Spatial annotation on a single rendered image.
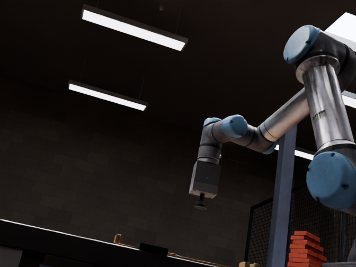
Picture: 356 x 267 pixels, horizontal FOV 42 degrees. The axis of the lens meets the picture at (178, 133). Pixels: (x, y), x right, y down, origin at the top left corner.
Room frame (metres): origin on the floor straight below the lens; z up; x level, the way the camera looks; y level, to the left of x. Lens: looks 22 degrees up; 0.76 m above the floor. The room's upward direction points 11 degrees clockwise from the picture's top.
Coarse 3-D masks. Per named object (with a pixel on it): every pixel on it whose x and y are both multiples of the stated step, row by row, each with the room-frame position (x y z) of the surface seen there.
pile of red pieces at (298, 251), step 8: (296, 232) 2.31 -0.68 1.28; (304, 232) 2.28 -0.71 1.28; (296, 240) 2.30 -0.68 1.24; (304, 240) 2.27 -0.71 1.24; (312, 240) 2.33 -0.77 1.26; (296, 248) 2.30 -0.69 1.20; (304, 248) 2.27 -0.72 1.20; (312, 248) 2.31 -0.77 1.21; (320, 248) 2.35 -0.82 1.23; (296, 256) 2.29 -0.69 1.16; (304, 256) 2.26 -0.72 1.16; (312, 256) 2.29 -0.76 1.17; (320, 256) 2.33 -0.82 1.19; (288, 264) 2.32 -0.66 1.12; (296, 264) 2.29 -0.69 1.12; (304, 264) 2.26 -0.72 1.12; (312, 264) 2.27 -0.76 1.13; (320, 264) 2.32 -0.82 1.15
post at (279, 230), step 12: (288, 132) 3.37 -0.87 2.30; (288, 144) 3.38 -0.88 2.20; (288, 156) 3.38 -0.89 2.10; (288, 168) 3.38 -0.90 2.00; (276, 180) 3.45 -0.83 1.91; (288, 180) 3.38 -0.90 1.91; (276, 192) 3.42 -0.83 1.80; (288, 192) 3.38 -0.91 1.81; (276, 204) 3.40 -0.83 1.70; (288, 204) 3.38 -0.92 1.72; (276, 216) 3.38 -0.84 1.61; (288, 216) 3.39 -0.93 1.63; (276, 228) 3.37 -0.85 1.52; (276, 240) 3.37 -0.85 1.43; (276, 252) 3.37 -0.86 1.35; (276, 264) 3.38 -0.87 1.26
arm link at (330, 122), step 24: (288, 48) 1.08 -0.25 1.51; (312, 48) 1.02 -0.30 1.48; (336, 48) 1.05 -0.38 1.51; (312, 72) 1.03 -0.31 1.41; (336, 72) 1.05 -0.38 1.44; (312, 96) 1.02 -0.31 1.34; (336, 96) 1.00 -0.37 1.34; (312, 120) 1.03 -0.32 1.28; (336, 120) 0.98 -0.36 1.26; (336, 144) 0.95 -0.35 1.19; (312, 168) 0.98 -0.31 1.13; (336, 168) 0.92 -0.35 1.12; (312, 192) 0.98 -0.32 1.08; (336, 192) 0.93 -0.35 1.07
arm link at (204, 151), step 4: (200, 148) 1.49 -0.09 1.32; (204, 148) 1.47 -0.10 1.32; (208, 148) 1.47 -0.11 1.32; (212, 148) 1.47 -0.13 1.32; (216, 148) 1.47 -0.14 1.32; (200, 152) 1.49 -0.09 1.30; (204, 152) 1.47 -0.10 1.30; (208, 152) 1.47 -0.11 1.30; (212, 152) 1.47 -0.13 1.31; (216, 152) 1.47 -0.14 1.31; (200, 156) 1.48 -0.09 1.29; (204, 156) 1.47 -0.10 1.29; (208, 156) 1.47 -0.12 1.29; (212, 156) 1.47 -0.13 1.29; (216, 156) 1.48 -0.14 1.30; (220, 156) 1.51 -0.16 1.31; (216, 160) 1.49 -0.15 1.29
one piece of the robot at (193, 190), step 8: (200, 160) 1.48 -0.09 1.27; (208, 160) 1.47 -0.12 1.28; (200, 168) 1.47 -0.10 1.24; (208, 168) 1.47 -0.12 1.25; (216, 168) 1.48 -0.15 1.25; (192, 176) 1.52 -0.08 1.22; (200, 176) 1.47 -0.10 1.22; (208, 176) 1.47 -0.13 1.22; (216, 176) 1.48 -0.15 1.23; (192, 184) 1.48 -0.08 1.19; (200, 184) 1.47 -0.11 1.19; (208, 184) 1.48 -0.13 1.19; (216, 184) 1.48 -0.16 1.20; (192, 192) 1.51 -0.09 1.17; (200, 192) 1.49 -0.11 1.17; (208, 192) 1.48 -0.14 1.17; (216, 192) 1.48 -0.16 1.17
